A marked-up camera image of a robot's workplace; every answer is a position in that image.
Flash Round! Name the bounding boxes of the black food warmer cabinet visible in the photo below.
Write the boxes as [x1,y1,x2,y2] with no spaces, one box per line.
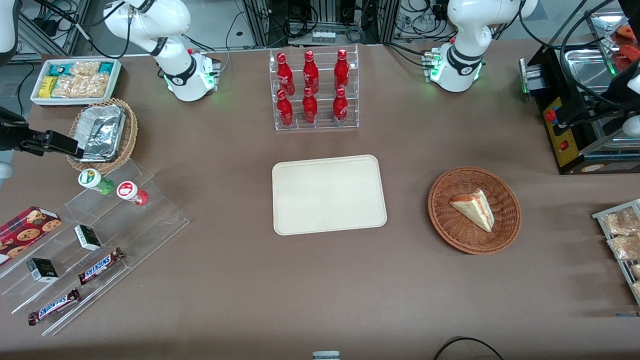
[519,7,640,176]

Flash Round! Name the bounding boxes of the red yogurt cup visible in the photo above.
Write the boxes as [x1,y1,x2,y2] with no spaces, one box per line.
[116,181,149,206]

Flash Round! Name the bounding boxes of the clear acrylic bottle rack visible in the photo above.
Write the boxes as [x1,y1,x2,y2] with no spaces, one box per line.
[269,45,360,132]

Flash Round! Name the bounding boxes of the beige plastic tray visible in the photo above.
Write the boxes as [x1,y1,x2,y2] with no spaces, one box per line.
[271,154,388,236]

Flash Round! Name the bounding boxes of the black table cable loop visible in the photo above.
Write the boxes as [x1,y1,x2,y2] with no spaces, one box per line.
[432,336,506,360]

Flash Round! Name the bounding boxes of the round brown wicker basket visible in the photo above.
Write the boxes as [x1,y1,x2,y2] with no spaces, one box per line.
[428,166,522,255]

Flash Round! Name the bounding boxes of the wrapped triangle sandwich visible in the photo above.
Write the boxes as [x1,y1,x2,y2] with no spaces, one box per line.
[449,188,496,233]

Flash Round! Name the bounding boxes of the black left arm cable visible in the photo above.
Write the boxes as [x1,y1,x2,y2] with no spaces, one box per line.
[517,0,640,113]

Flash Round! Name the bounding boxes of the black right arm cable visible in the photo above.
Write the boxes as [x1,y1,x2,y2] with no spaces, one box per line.
[30,0,133,60]

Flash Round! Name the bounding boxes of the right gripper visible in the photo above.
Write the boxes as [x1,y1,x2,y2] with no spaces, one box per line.
[0,107,83,157]

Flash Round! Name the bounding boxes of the small black white box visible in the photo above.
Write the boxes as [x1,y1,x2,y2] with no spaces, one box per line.
[26,258,59,284]
[74,224,103,252]

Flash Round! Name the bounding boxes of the clear acrylic stepped shelf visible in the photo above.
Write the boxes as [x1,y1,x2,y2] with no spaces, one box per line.
[0,159,190,337]

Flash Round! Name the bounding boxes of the aluminium frame profile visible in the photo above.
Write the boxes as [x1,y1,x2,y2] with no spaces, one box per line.
[20,0,91,63]

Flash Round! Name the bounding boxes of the red plaid cookie box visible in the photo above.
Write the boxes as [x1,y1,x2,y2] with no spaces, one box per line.
[0,206,63,266]

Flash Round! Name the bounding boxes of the aluminium foil containers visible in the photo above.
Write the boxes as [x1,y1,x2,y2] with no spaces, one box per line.
[68,104,127,163]

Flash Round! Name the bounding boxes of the clear rice cracker bag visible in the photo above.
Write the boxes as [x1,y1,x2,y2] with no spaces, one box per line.
[51,74,110,98]
[70,61,101,77]

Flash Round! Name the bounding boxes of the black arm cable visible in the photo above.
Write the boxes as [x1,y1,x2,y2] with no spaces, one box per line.
[517,0,640,113]
[30,0,133,60]

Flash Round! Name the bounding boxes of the oval tan wicker basket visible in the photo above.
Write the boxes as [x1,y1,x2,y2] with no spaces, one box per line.
[66,98,139,175]

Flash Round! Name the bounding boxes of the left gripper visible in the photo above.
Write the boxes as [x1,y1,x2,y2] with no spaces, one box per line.
[556,70,640,126]

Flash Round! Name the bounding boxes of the white rectangular snack bin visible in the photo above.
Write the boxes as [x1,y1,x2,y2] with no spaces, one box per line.
[30,58,123,108]

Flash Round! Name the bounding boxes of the brown snickers bar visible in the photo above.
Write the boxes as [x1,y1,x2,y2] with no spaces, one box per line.
[28,288,81,326]
[78,247,125,286]

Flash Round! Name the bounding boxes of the red cola bottle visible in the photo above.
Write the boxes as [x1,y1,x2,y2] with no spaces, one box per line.
[302,87,319,125]
[332,87,349,126]
[303,50,320,95]
[276,89,295,127]
[276,52,296,96]
[334,48,350,92]

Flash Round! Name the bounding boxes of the tray of packaged pastries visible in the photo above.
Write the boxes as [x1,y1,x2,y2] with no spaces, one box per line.
[592,199,640,307]

